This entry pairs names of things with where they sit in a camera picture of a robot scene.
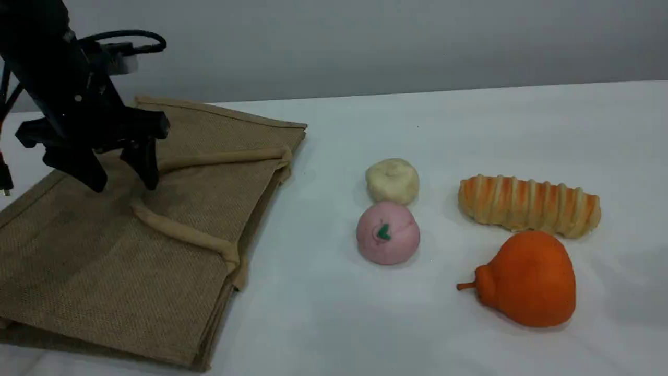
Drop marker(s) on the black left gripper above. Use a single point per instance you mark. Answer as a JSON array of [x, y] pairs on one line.
[[94, 130]]

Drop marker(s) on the brown jute bag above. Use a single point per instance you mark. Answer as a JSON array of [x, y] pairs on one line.
[[104, 271]]

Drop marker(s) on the pink toy peach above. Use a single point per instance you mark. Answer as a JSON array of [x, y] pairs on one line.
[[389, 235]]

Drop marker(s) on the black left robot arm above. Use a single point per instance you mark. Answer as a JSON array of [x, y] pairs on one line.
[[42, 57]]

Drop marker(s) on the cream toy bun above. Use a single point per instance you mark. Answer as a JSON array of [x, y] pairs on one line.
[[392, 181]]

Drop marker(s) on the orange striped toy bread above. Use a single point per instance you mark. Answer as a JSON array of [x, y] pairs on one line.
[[527, 206]]

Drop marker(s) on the orange toy pear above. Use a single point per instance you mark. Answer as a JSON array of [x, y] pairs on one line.
[[532, 282]]

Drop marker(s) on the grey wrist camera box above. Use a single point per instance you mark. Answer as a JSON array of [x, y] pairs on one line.
[[123, 60]]

